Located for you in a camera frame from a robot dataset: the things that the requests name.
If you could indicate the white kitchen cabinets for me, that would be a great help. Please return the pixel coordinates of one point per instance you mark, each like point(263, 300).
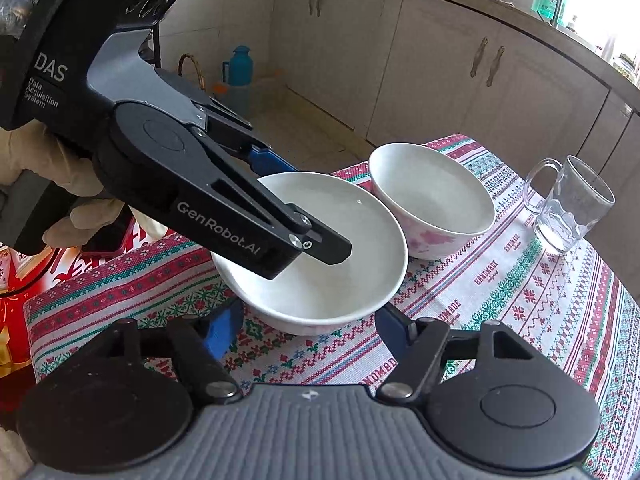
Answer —
point(425, 60)

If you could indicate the red green patterned tablecloth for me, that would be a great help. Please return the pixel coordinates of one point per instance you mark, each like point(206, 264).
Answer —
point(500, 300)

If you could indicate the green plastic bottle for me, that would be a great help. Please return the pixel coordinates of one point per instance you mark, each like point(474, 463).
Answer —
point(547, 7)

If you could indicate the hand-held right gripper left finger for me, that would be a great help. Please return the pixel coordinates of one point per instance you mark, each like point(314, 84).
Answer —
point(227, 327)

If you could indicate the clear glass mug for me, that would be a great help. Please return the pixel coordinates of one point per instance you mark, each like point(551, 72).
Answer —
point(565, 220)

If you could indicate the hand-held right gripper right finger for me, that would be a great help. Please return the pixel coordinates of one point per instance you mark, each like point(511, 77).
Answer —
point(395, 327)

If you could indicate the teal thermos flask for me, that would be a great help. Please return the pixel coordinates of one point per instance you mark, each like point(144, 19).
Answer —
point(240, 67)

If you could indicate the white bowl pink flower print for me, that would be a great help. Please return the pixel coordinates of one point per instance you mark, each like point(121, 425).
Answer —
point(340, 280)
point(430, 195)

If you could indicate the wicker basket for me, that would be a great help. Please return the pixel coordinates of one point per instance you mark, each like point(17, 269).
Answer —
point(200, 77)

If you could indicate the person's left hand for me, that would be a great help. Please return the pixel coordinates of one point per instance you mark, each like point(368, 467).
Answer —
point(60, 160)

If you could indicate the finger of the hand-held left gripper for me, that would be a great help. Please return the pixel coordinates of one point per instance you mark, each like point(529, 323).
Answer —
point(320, 247)
point(270, 160)

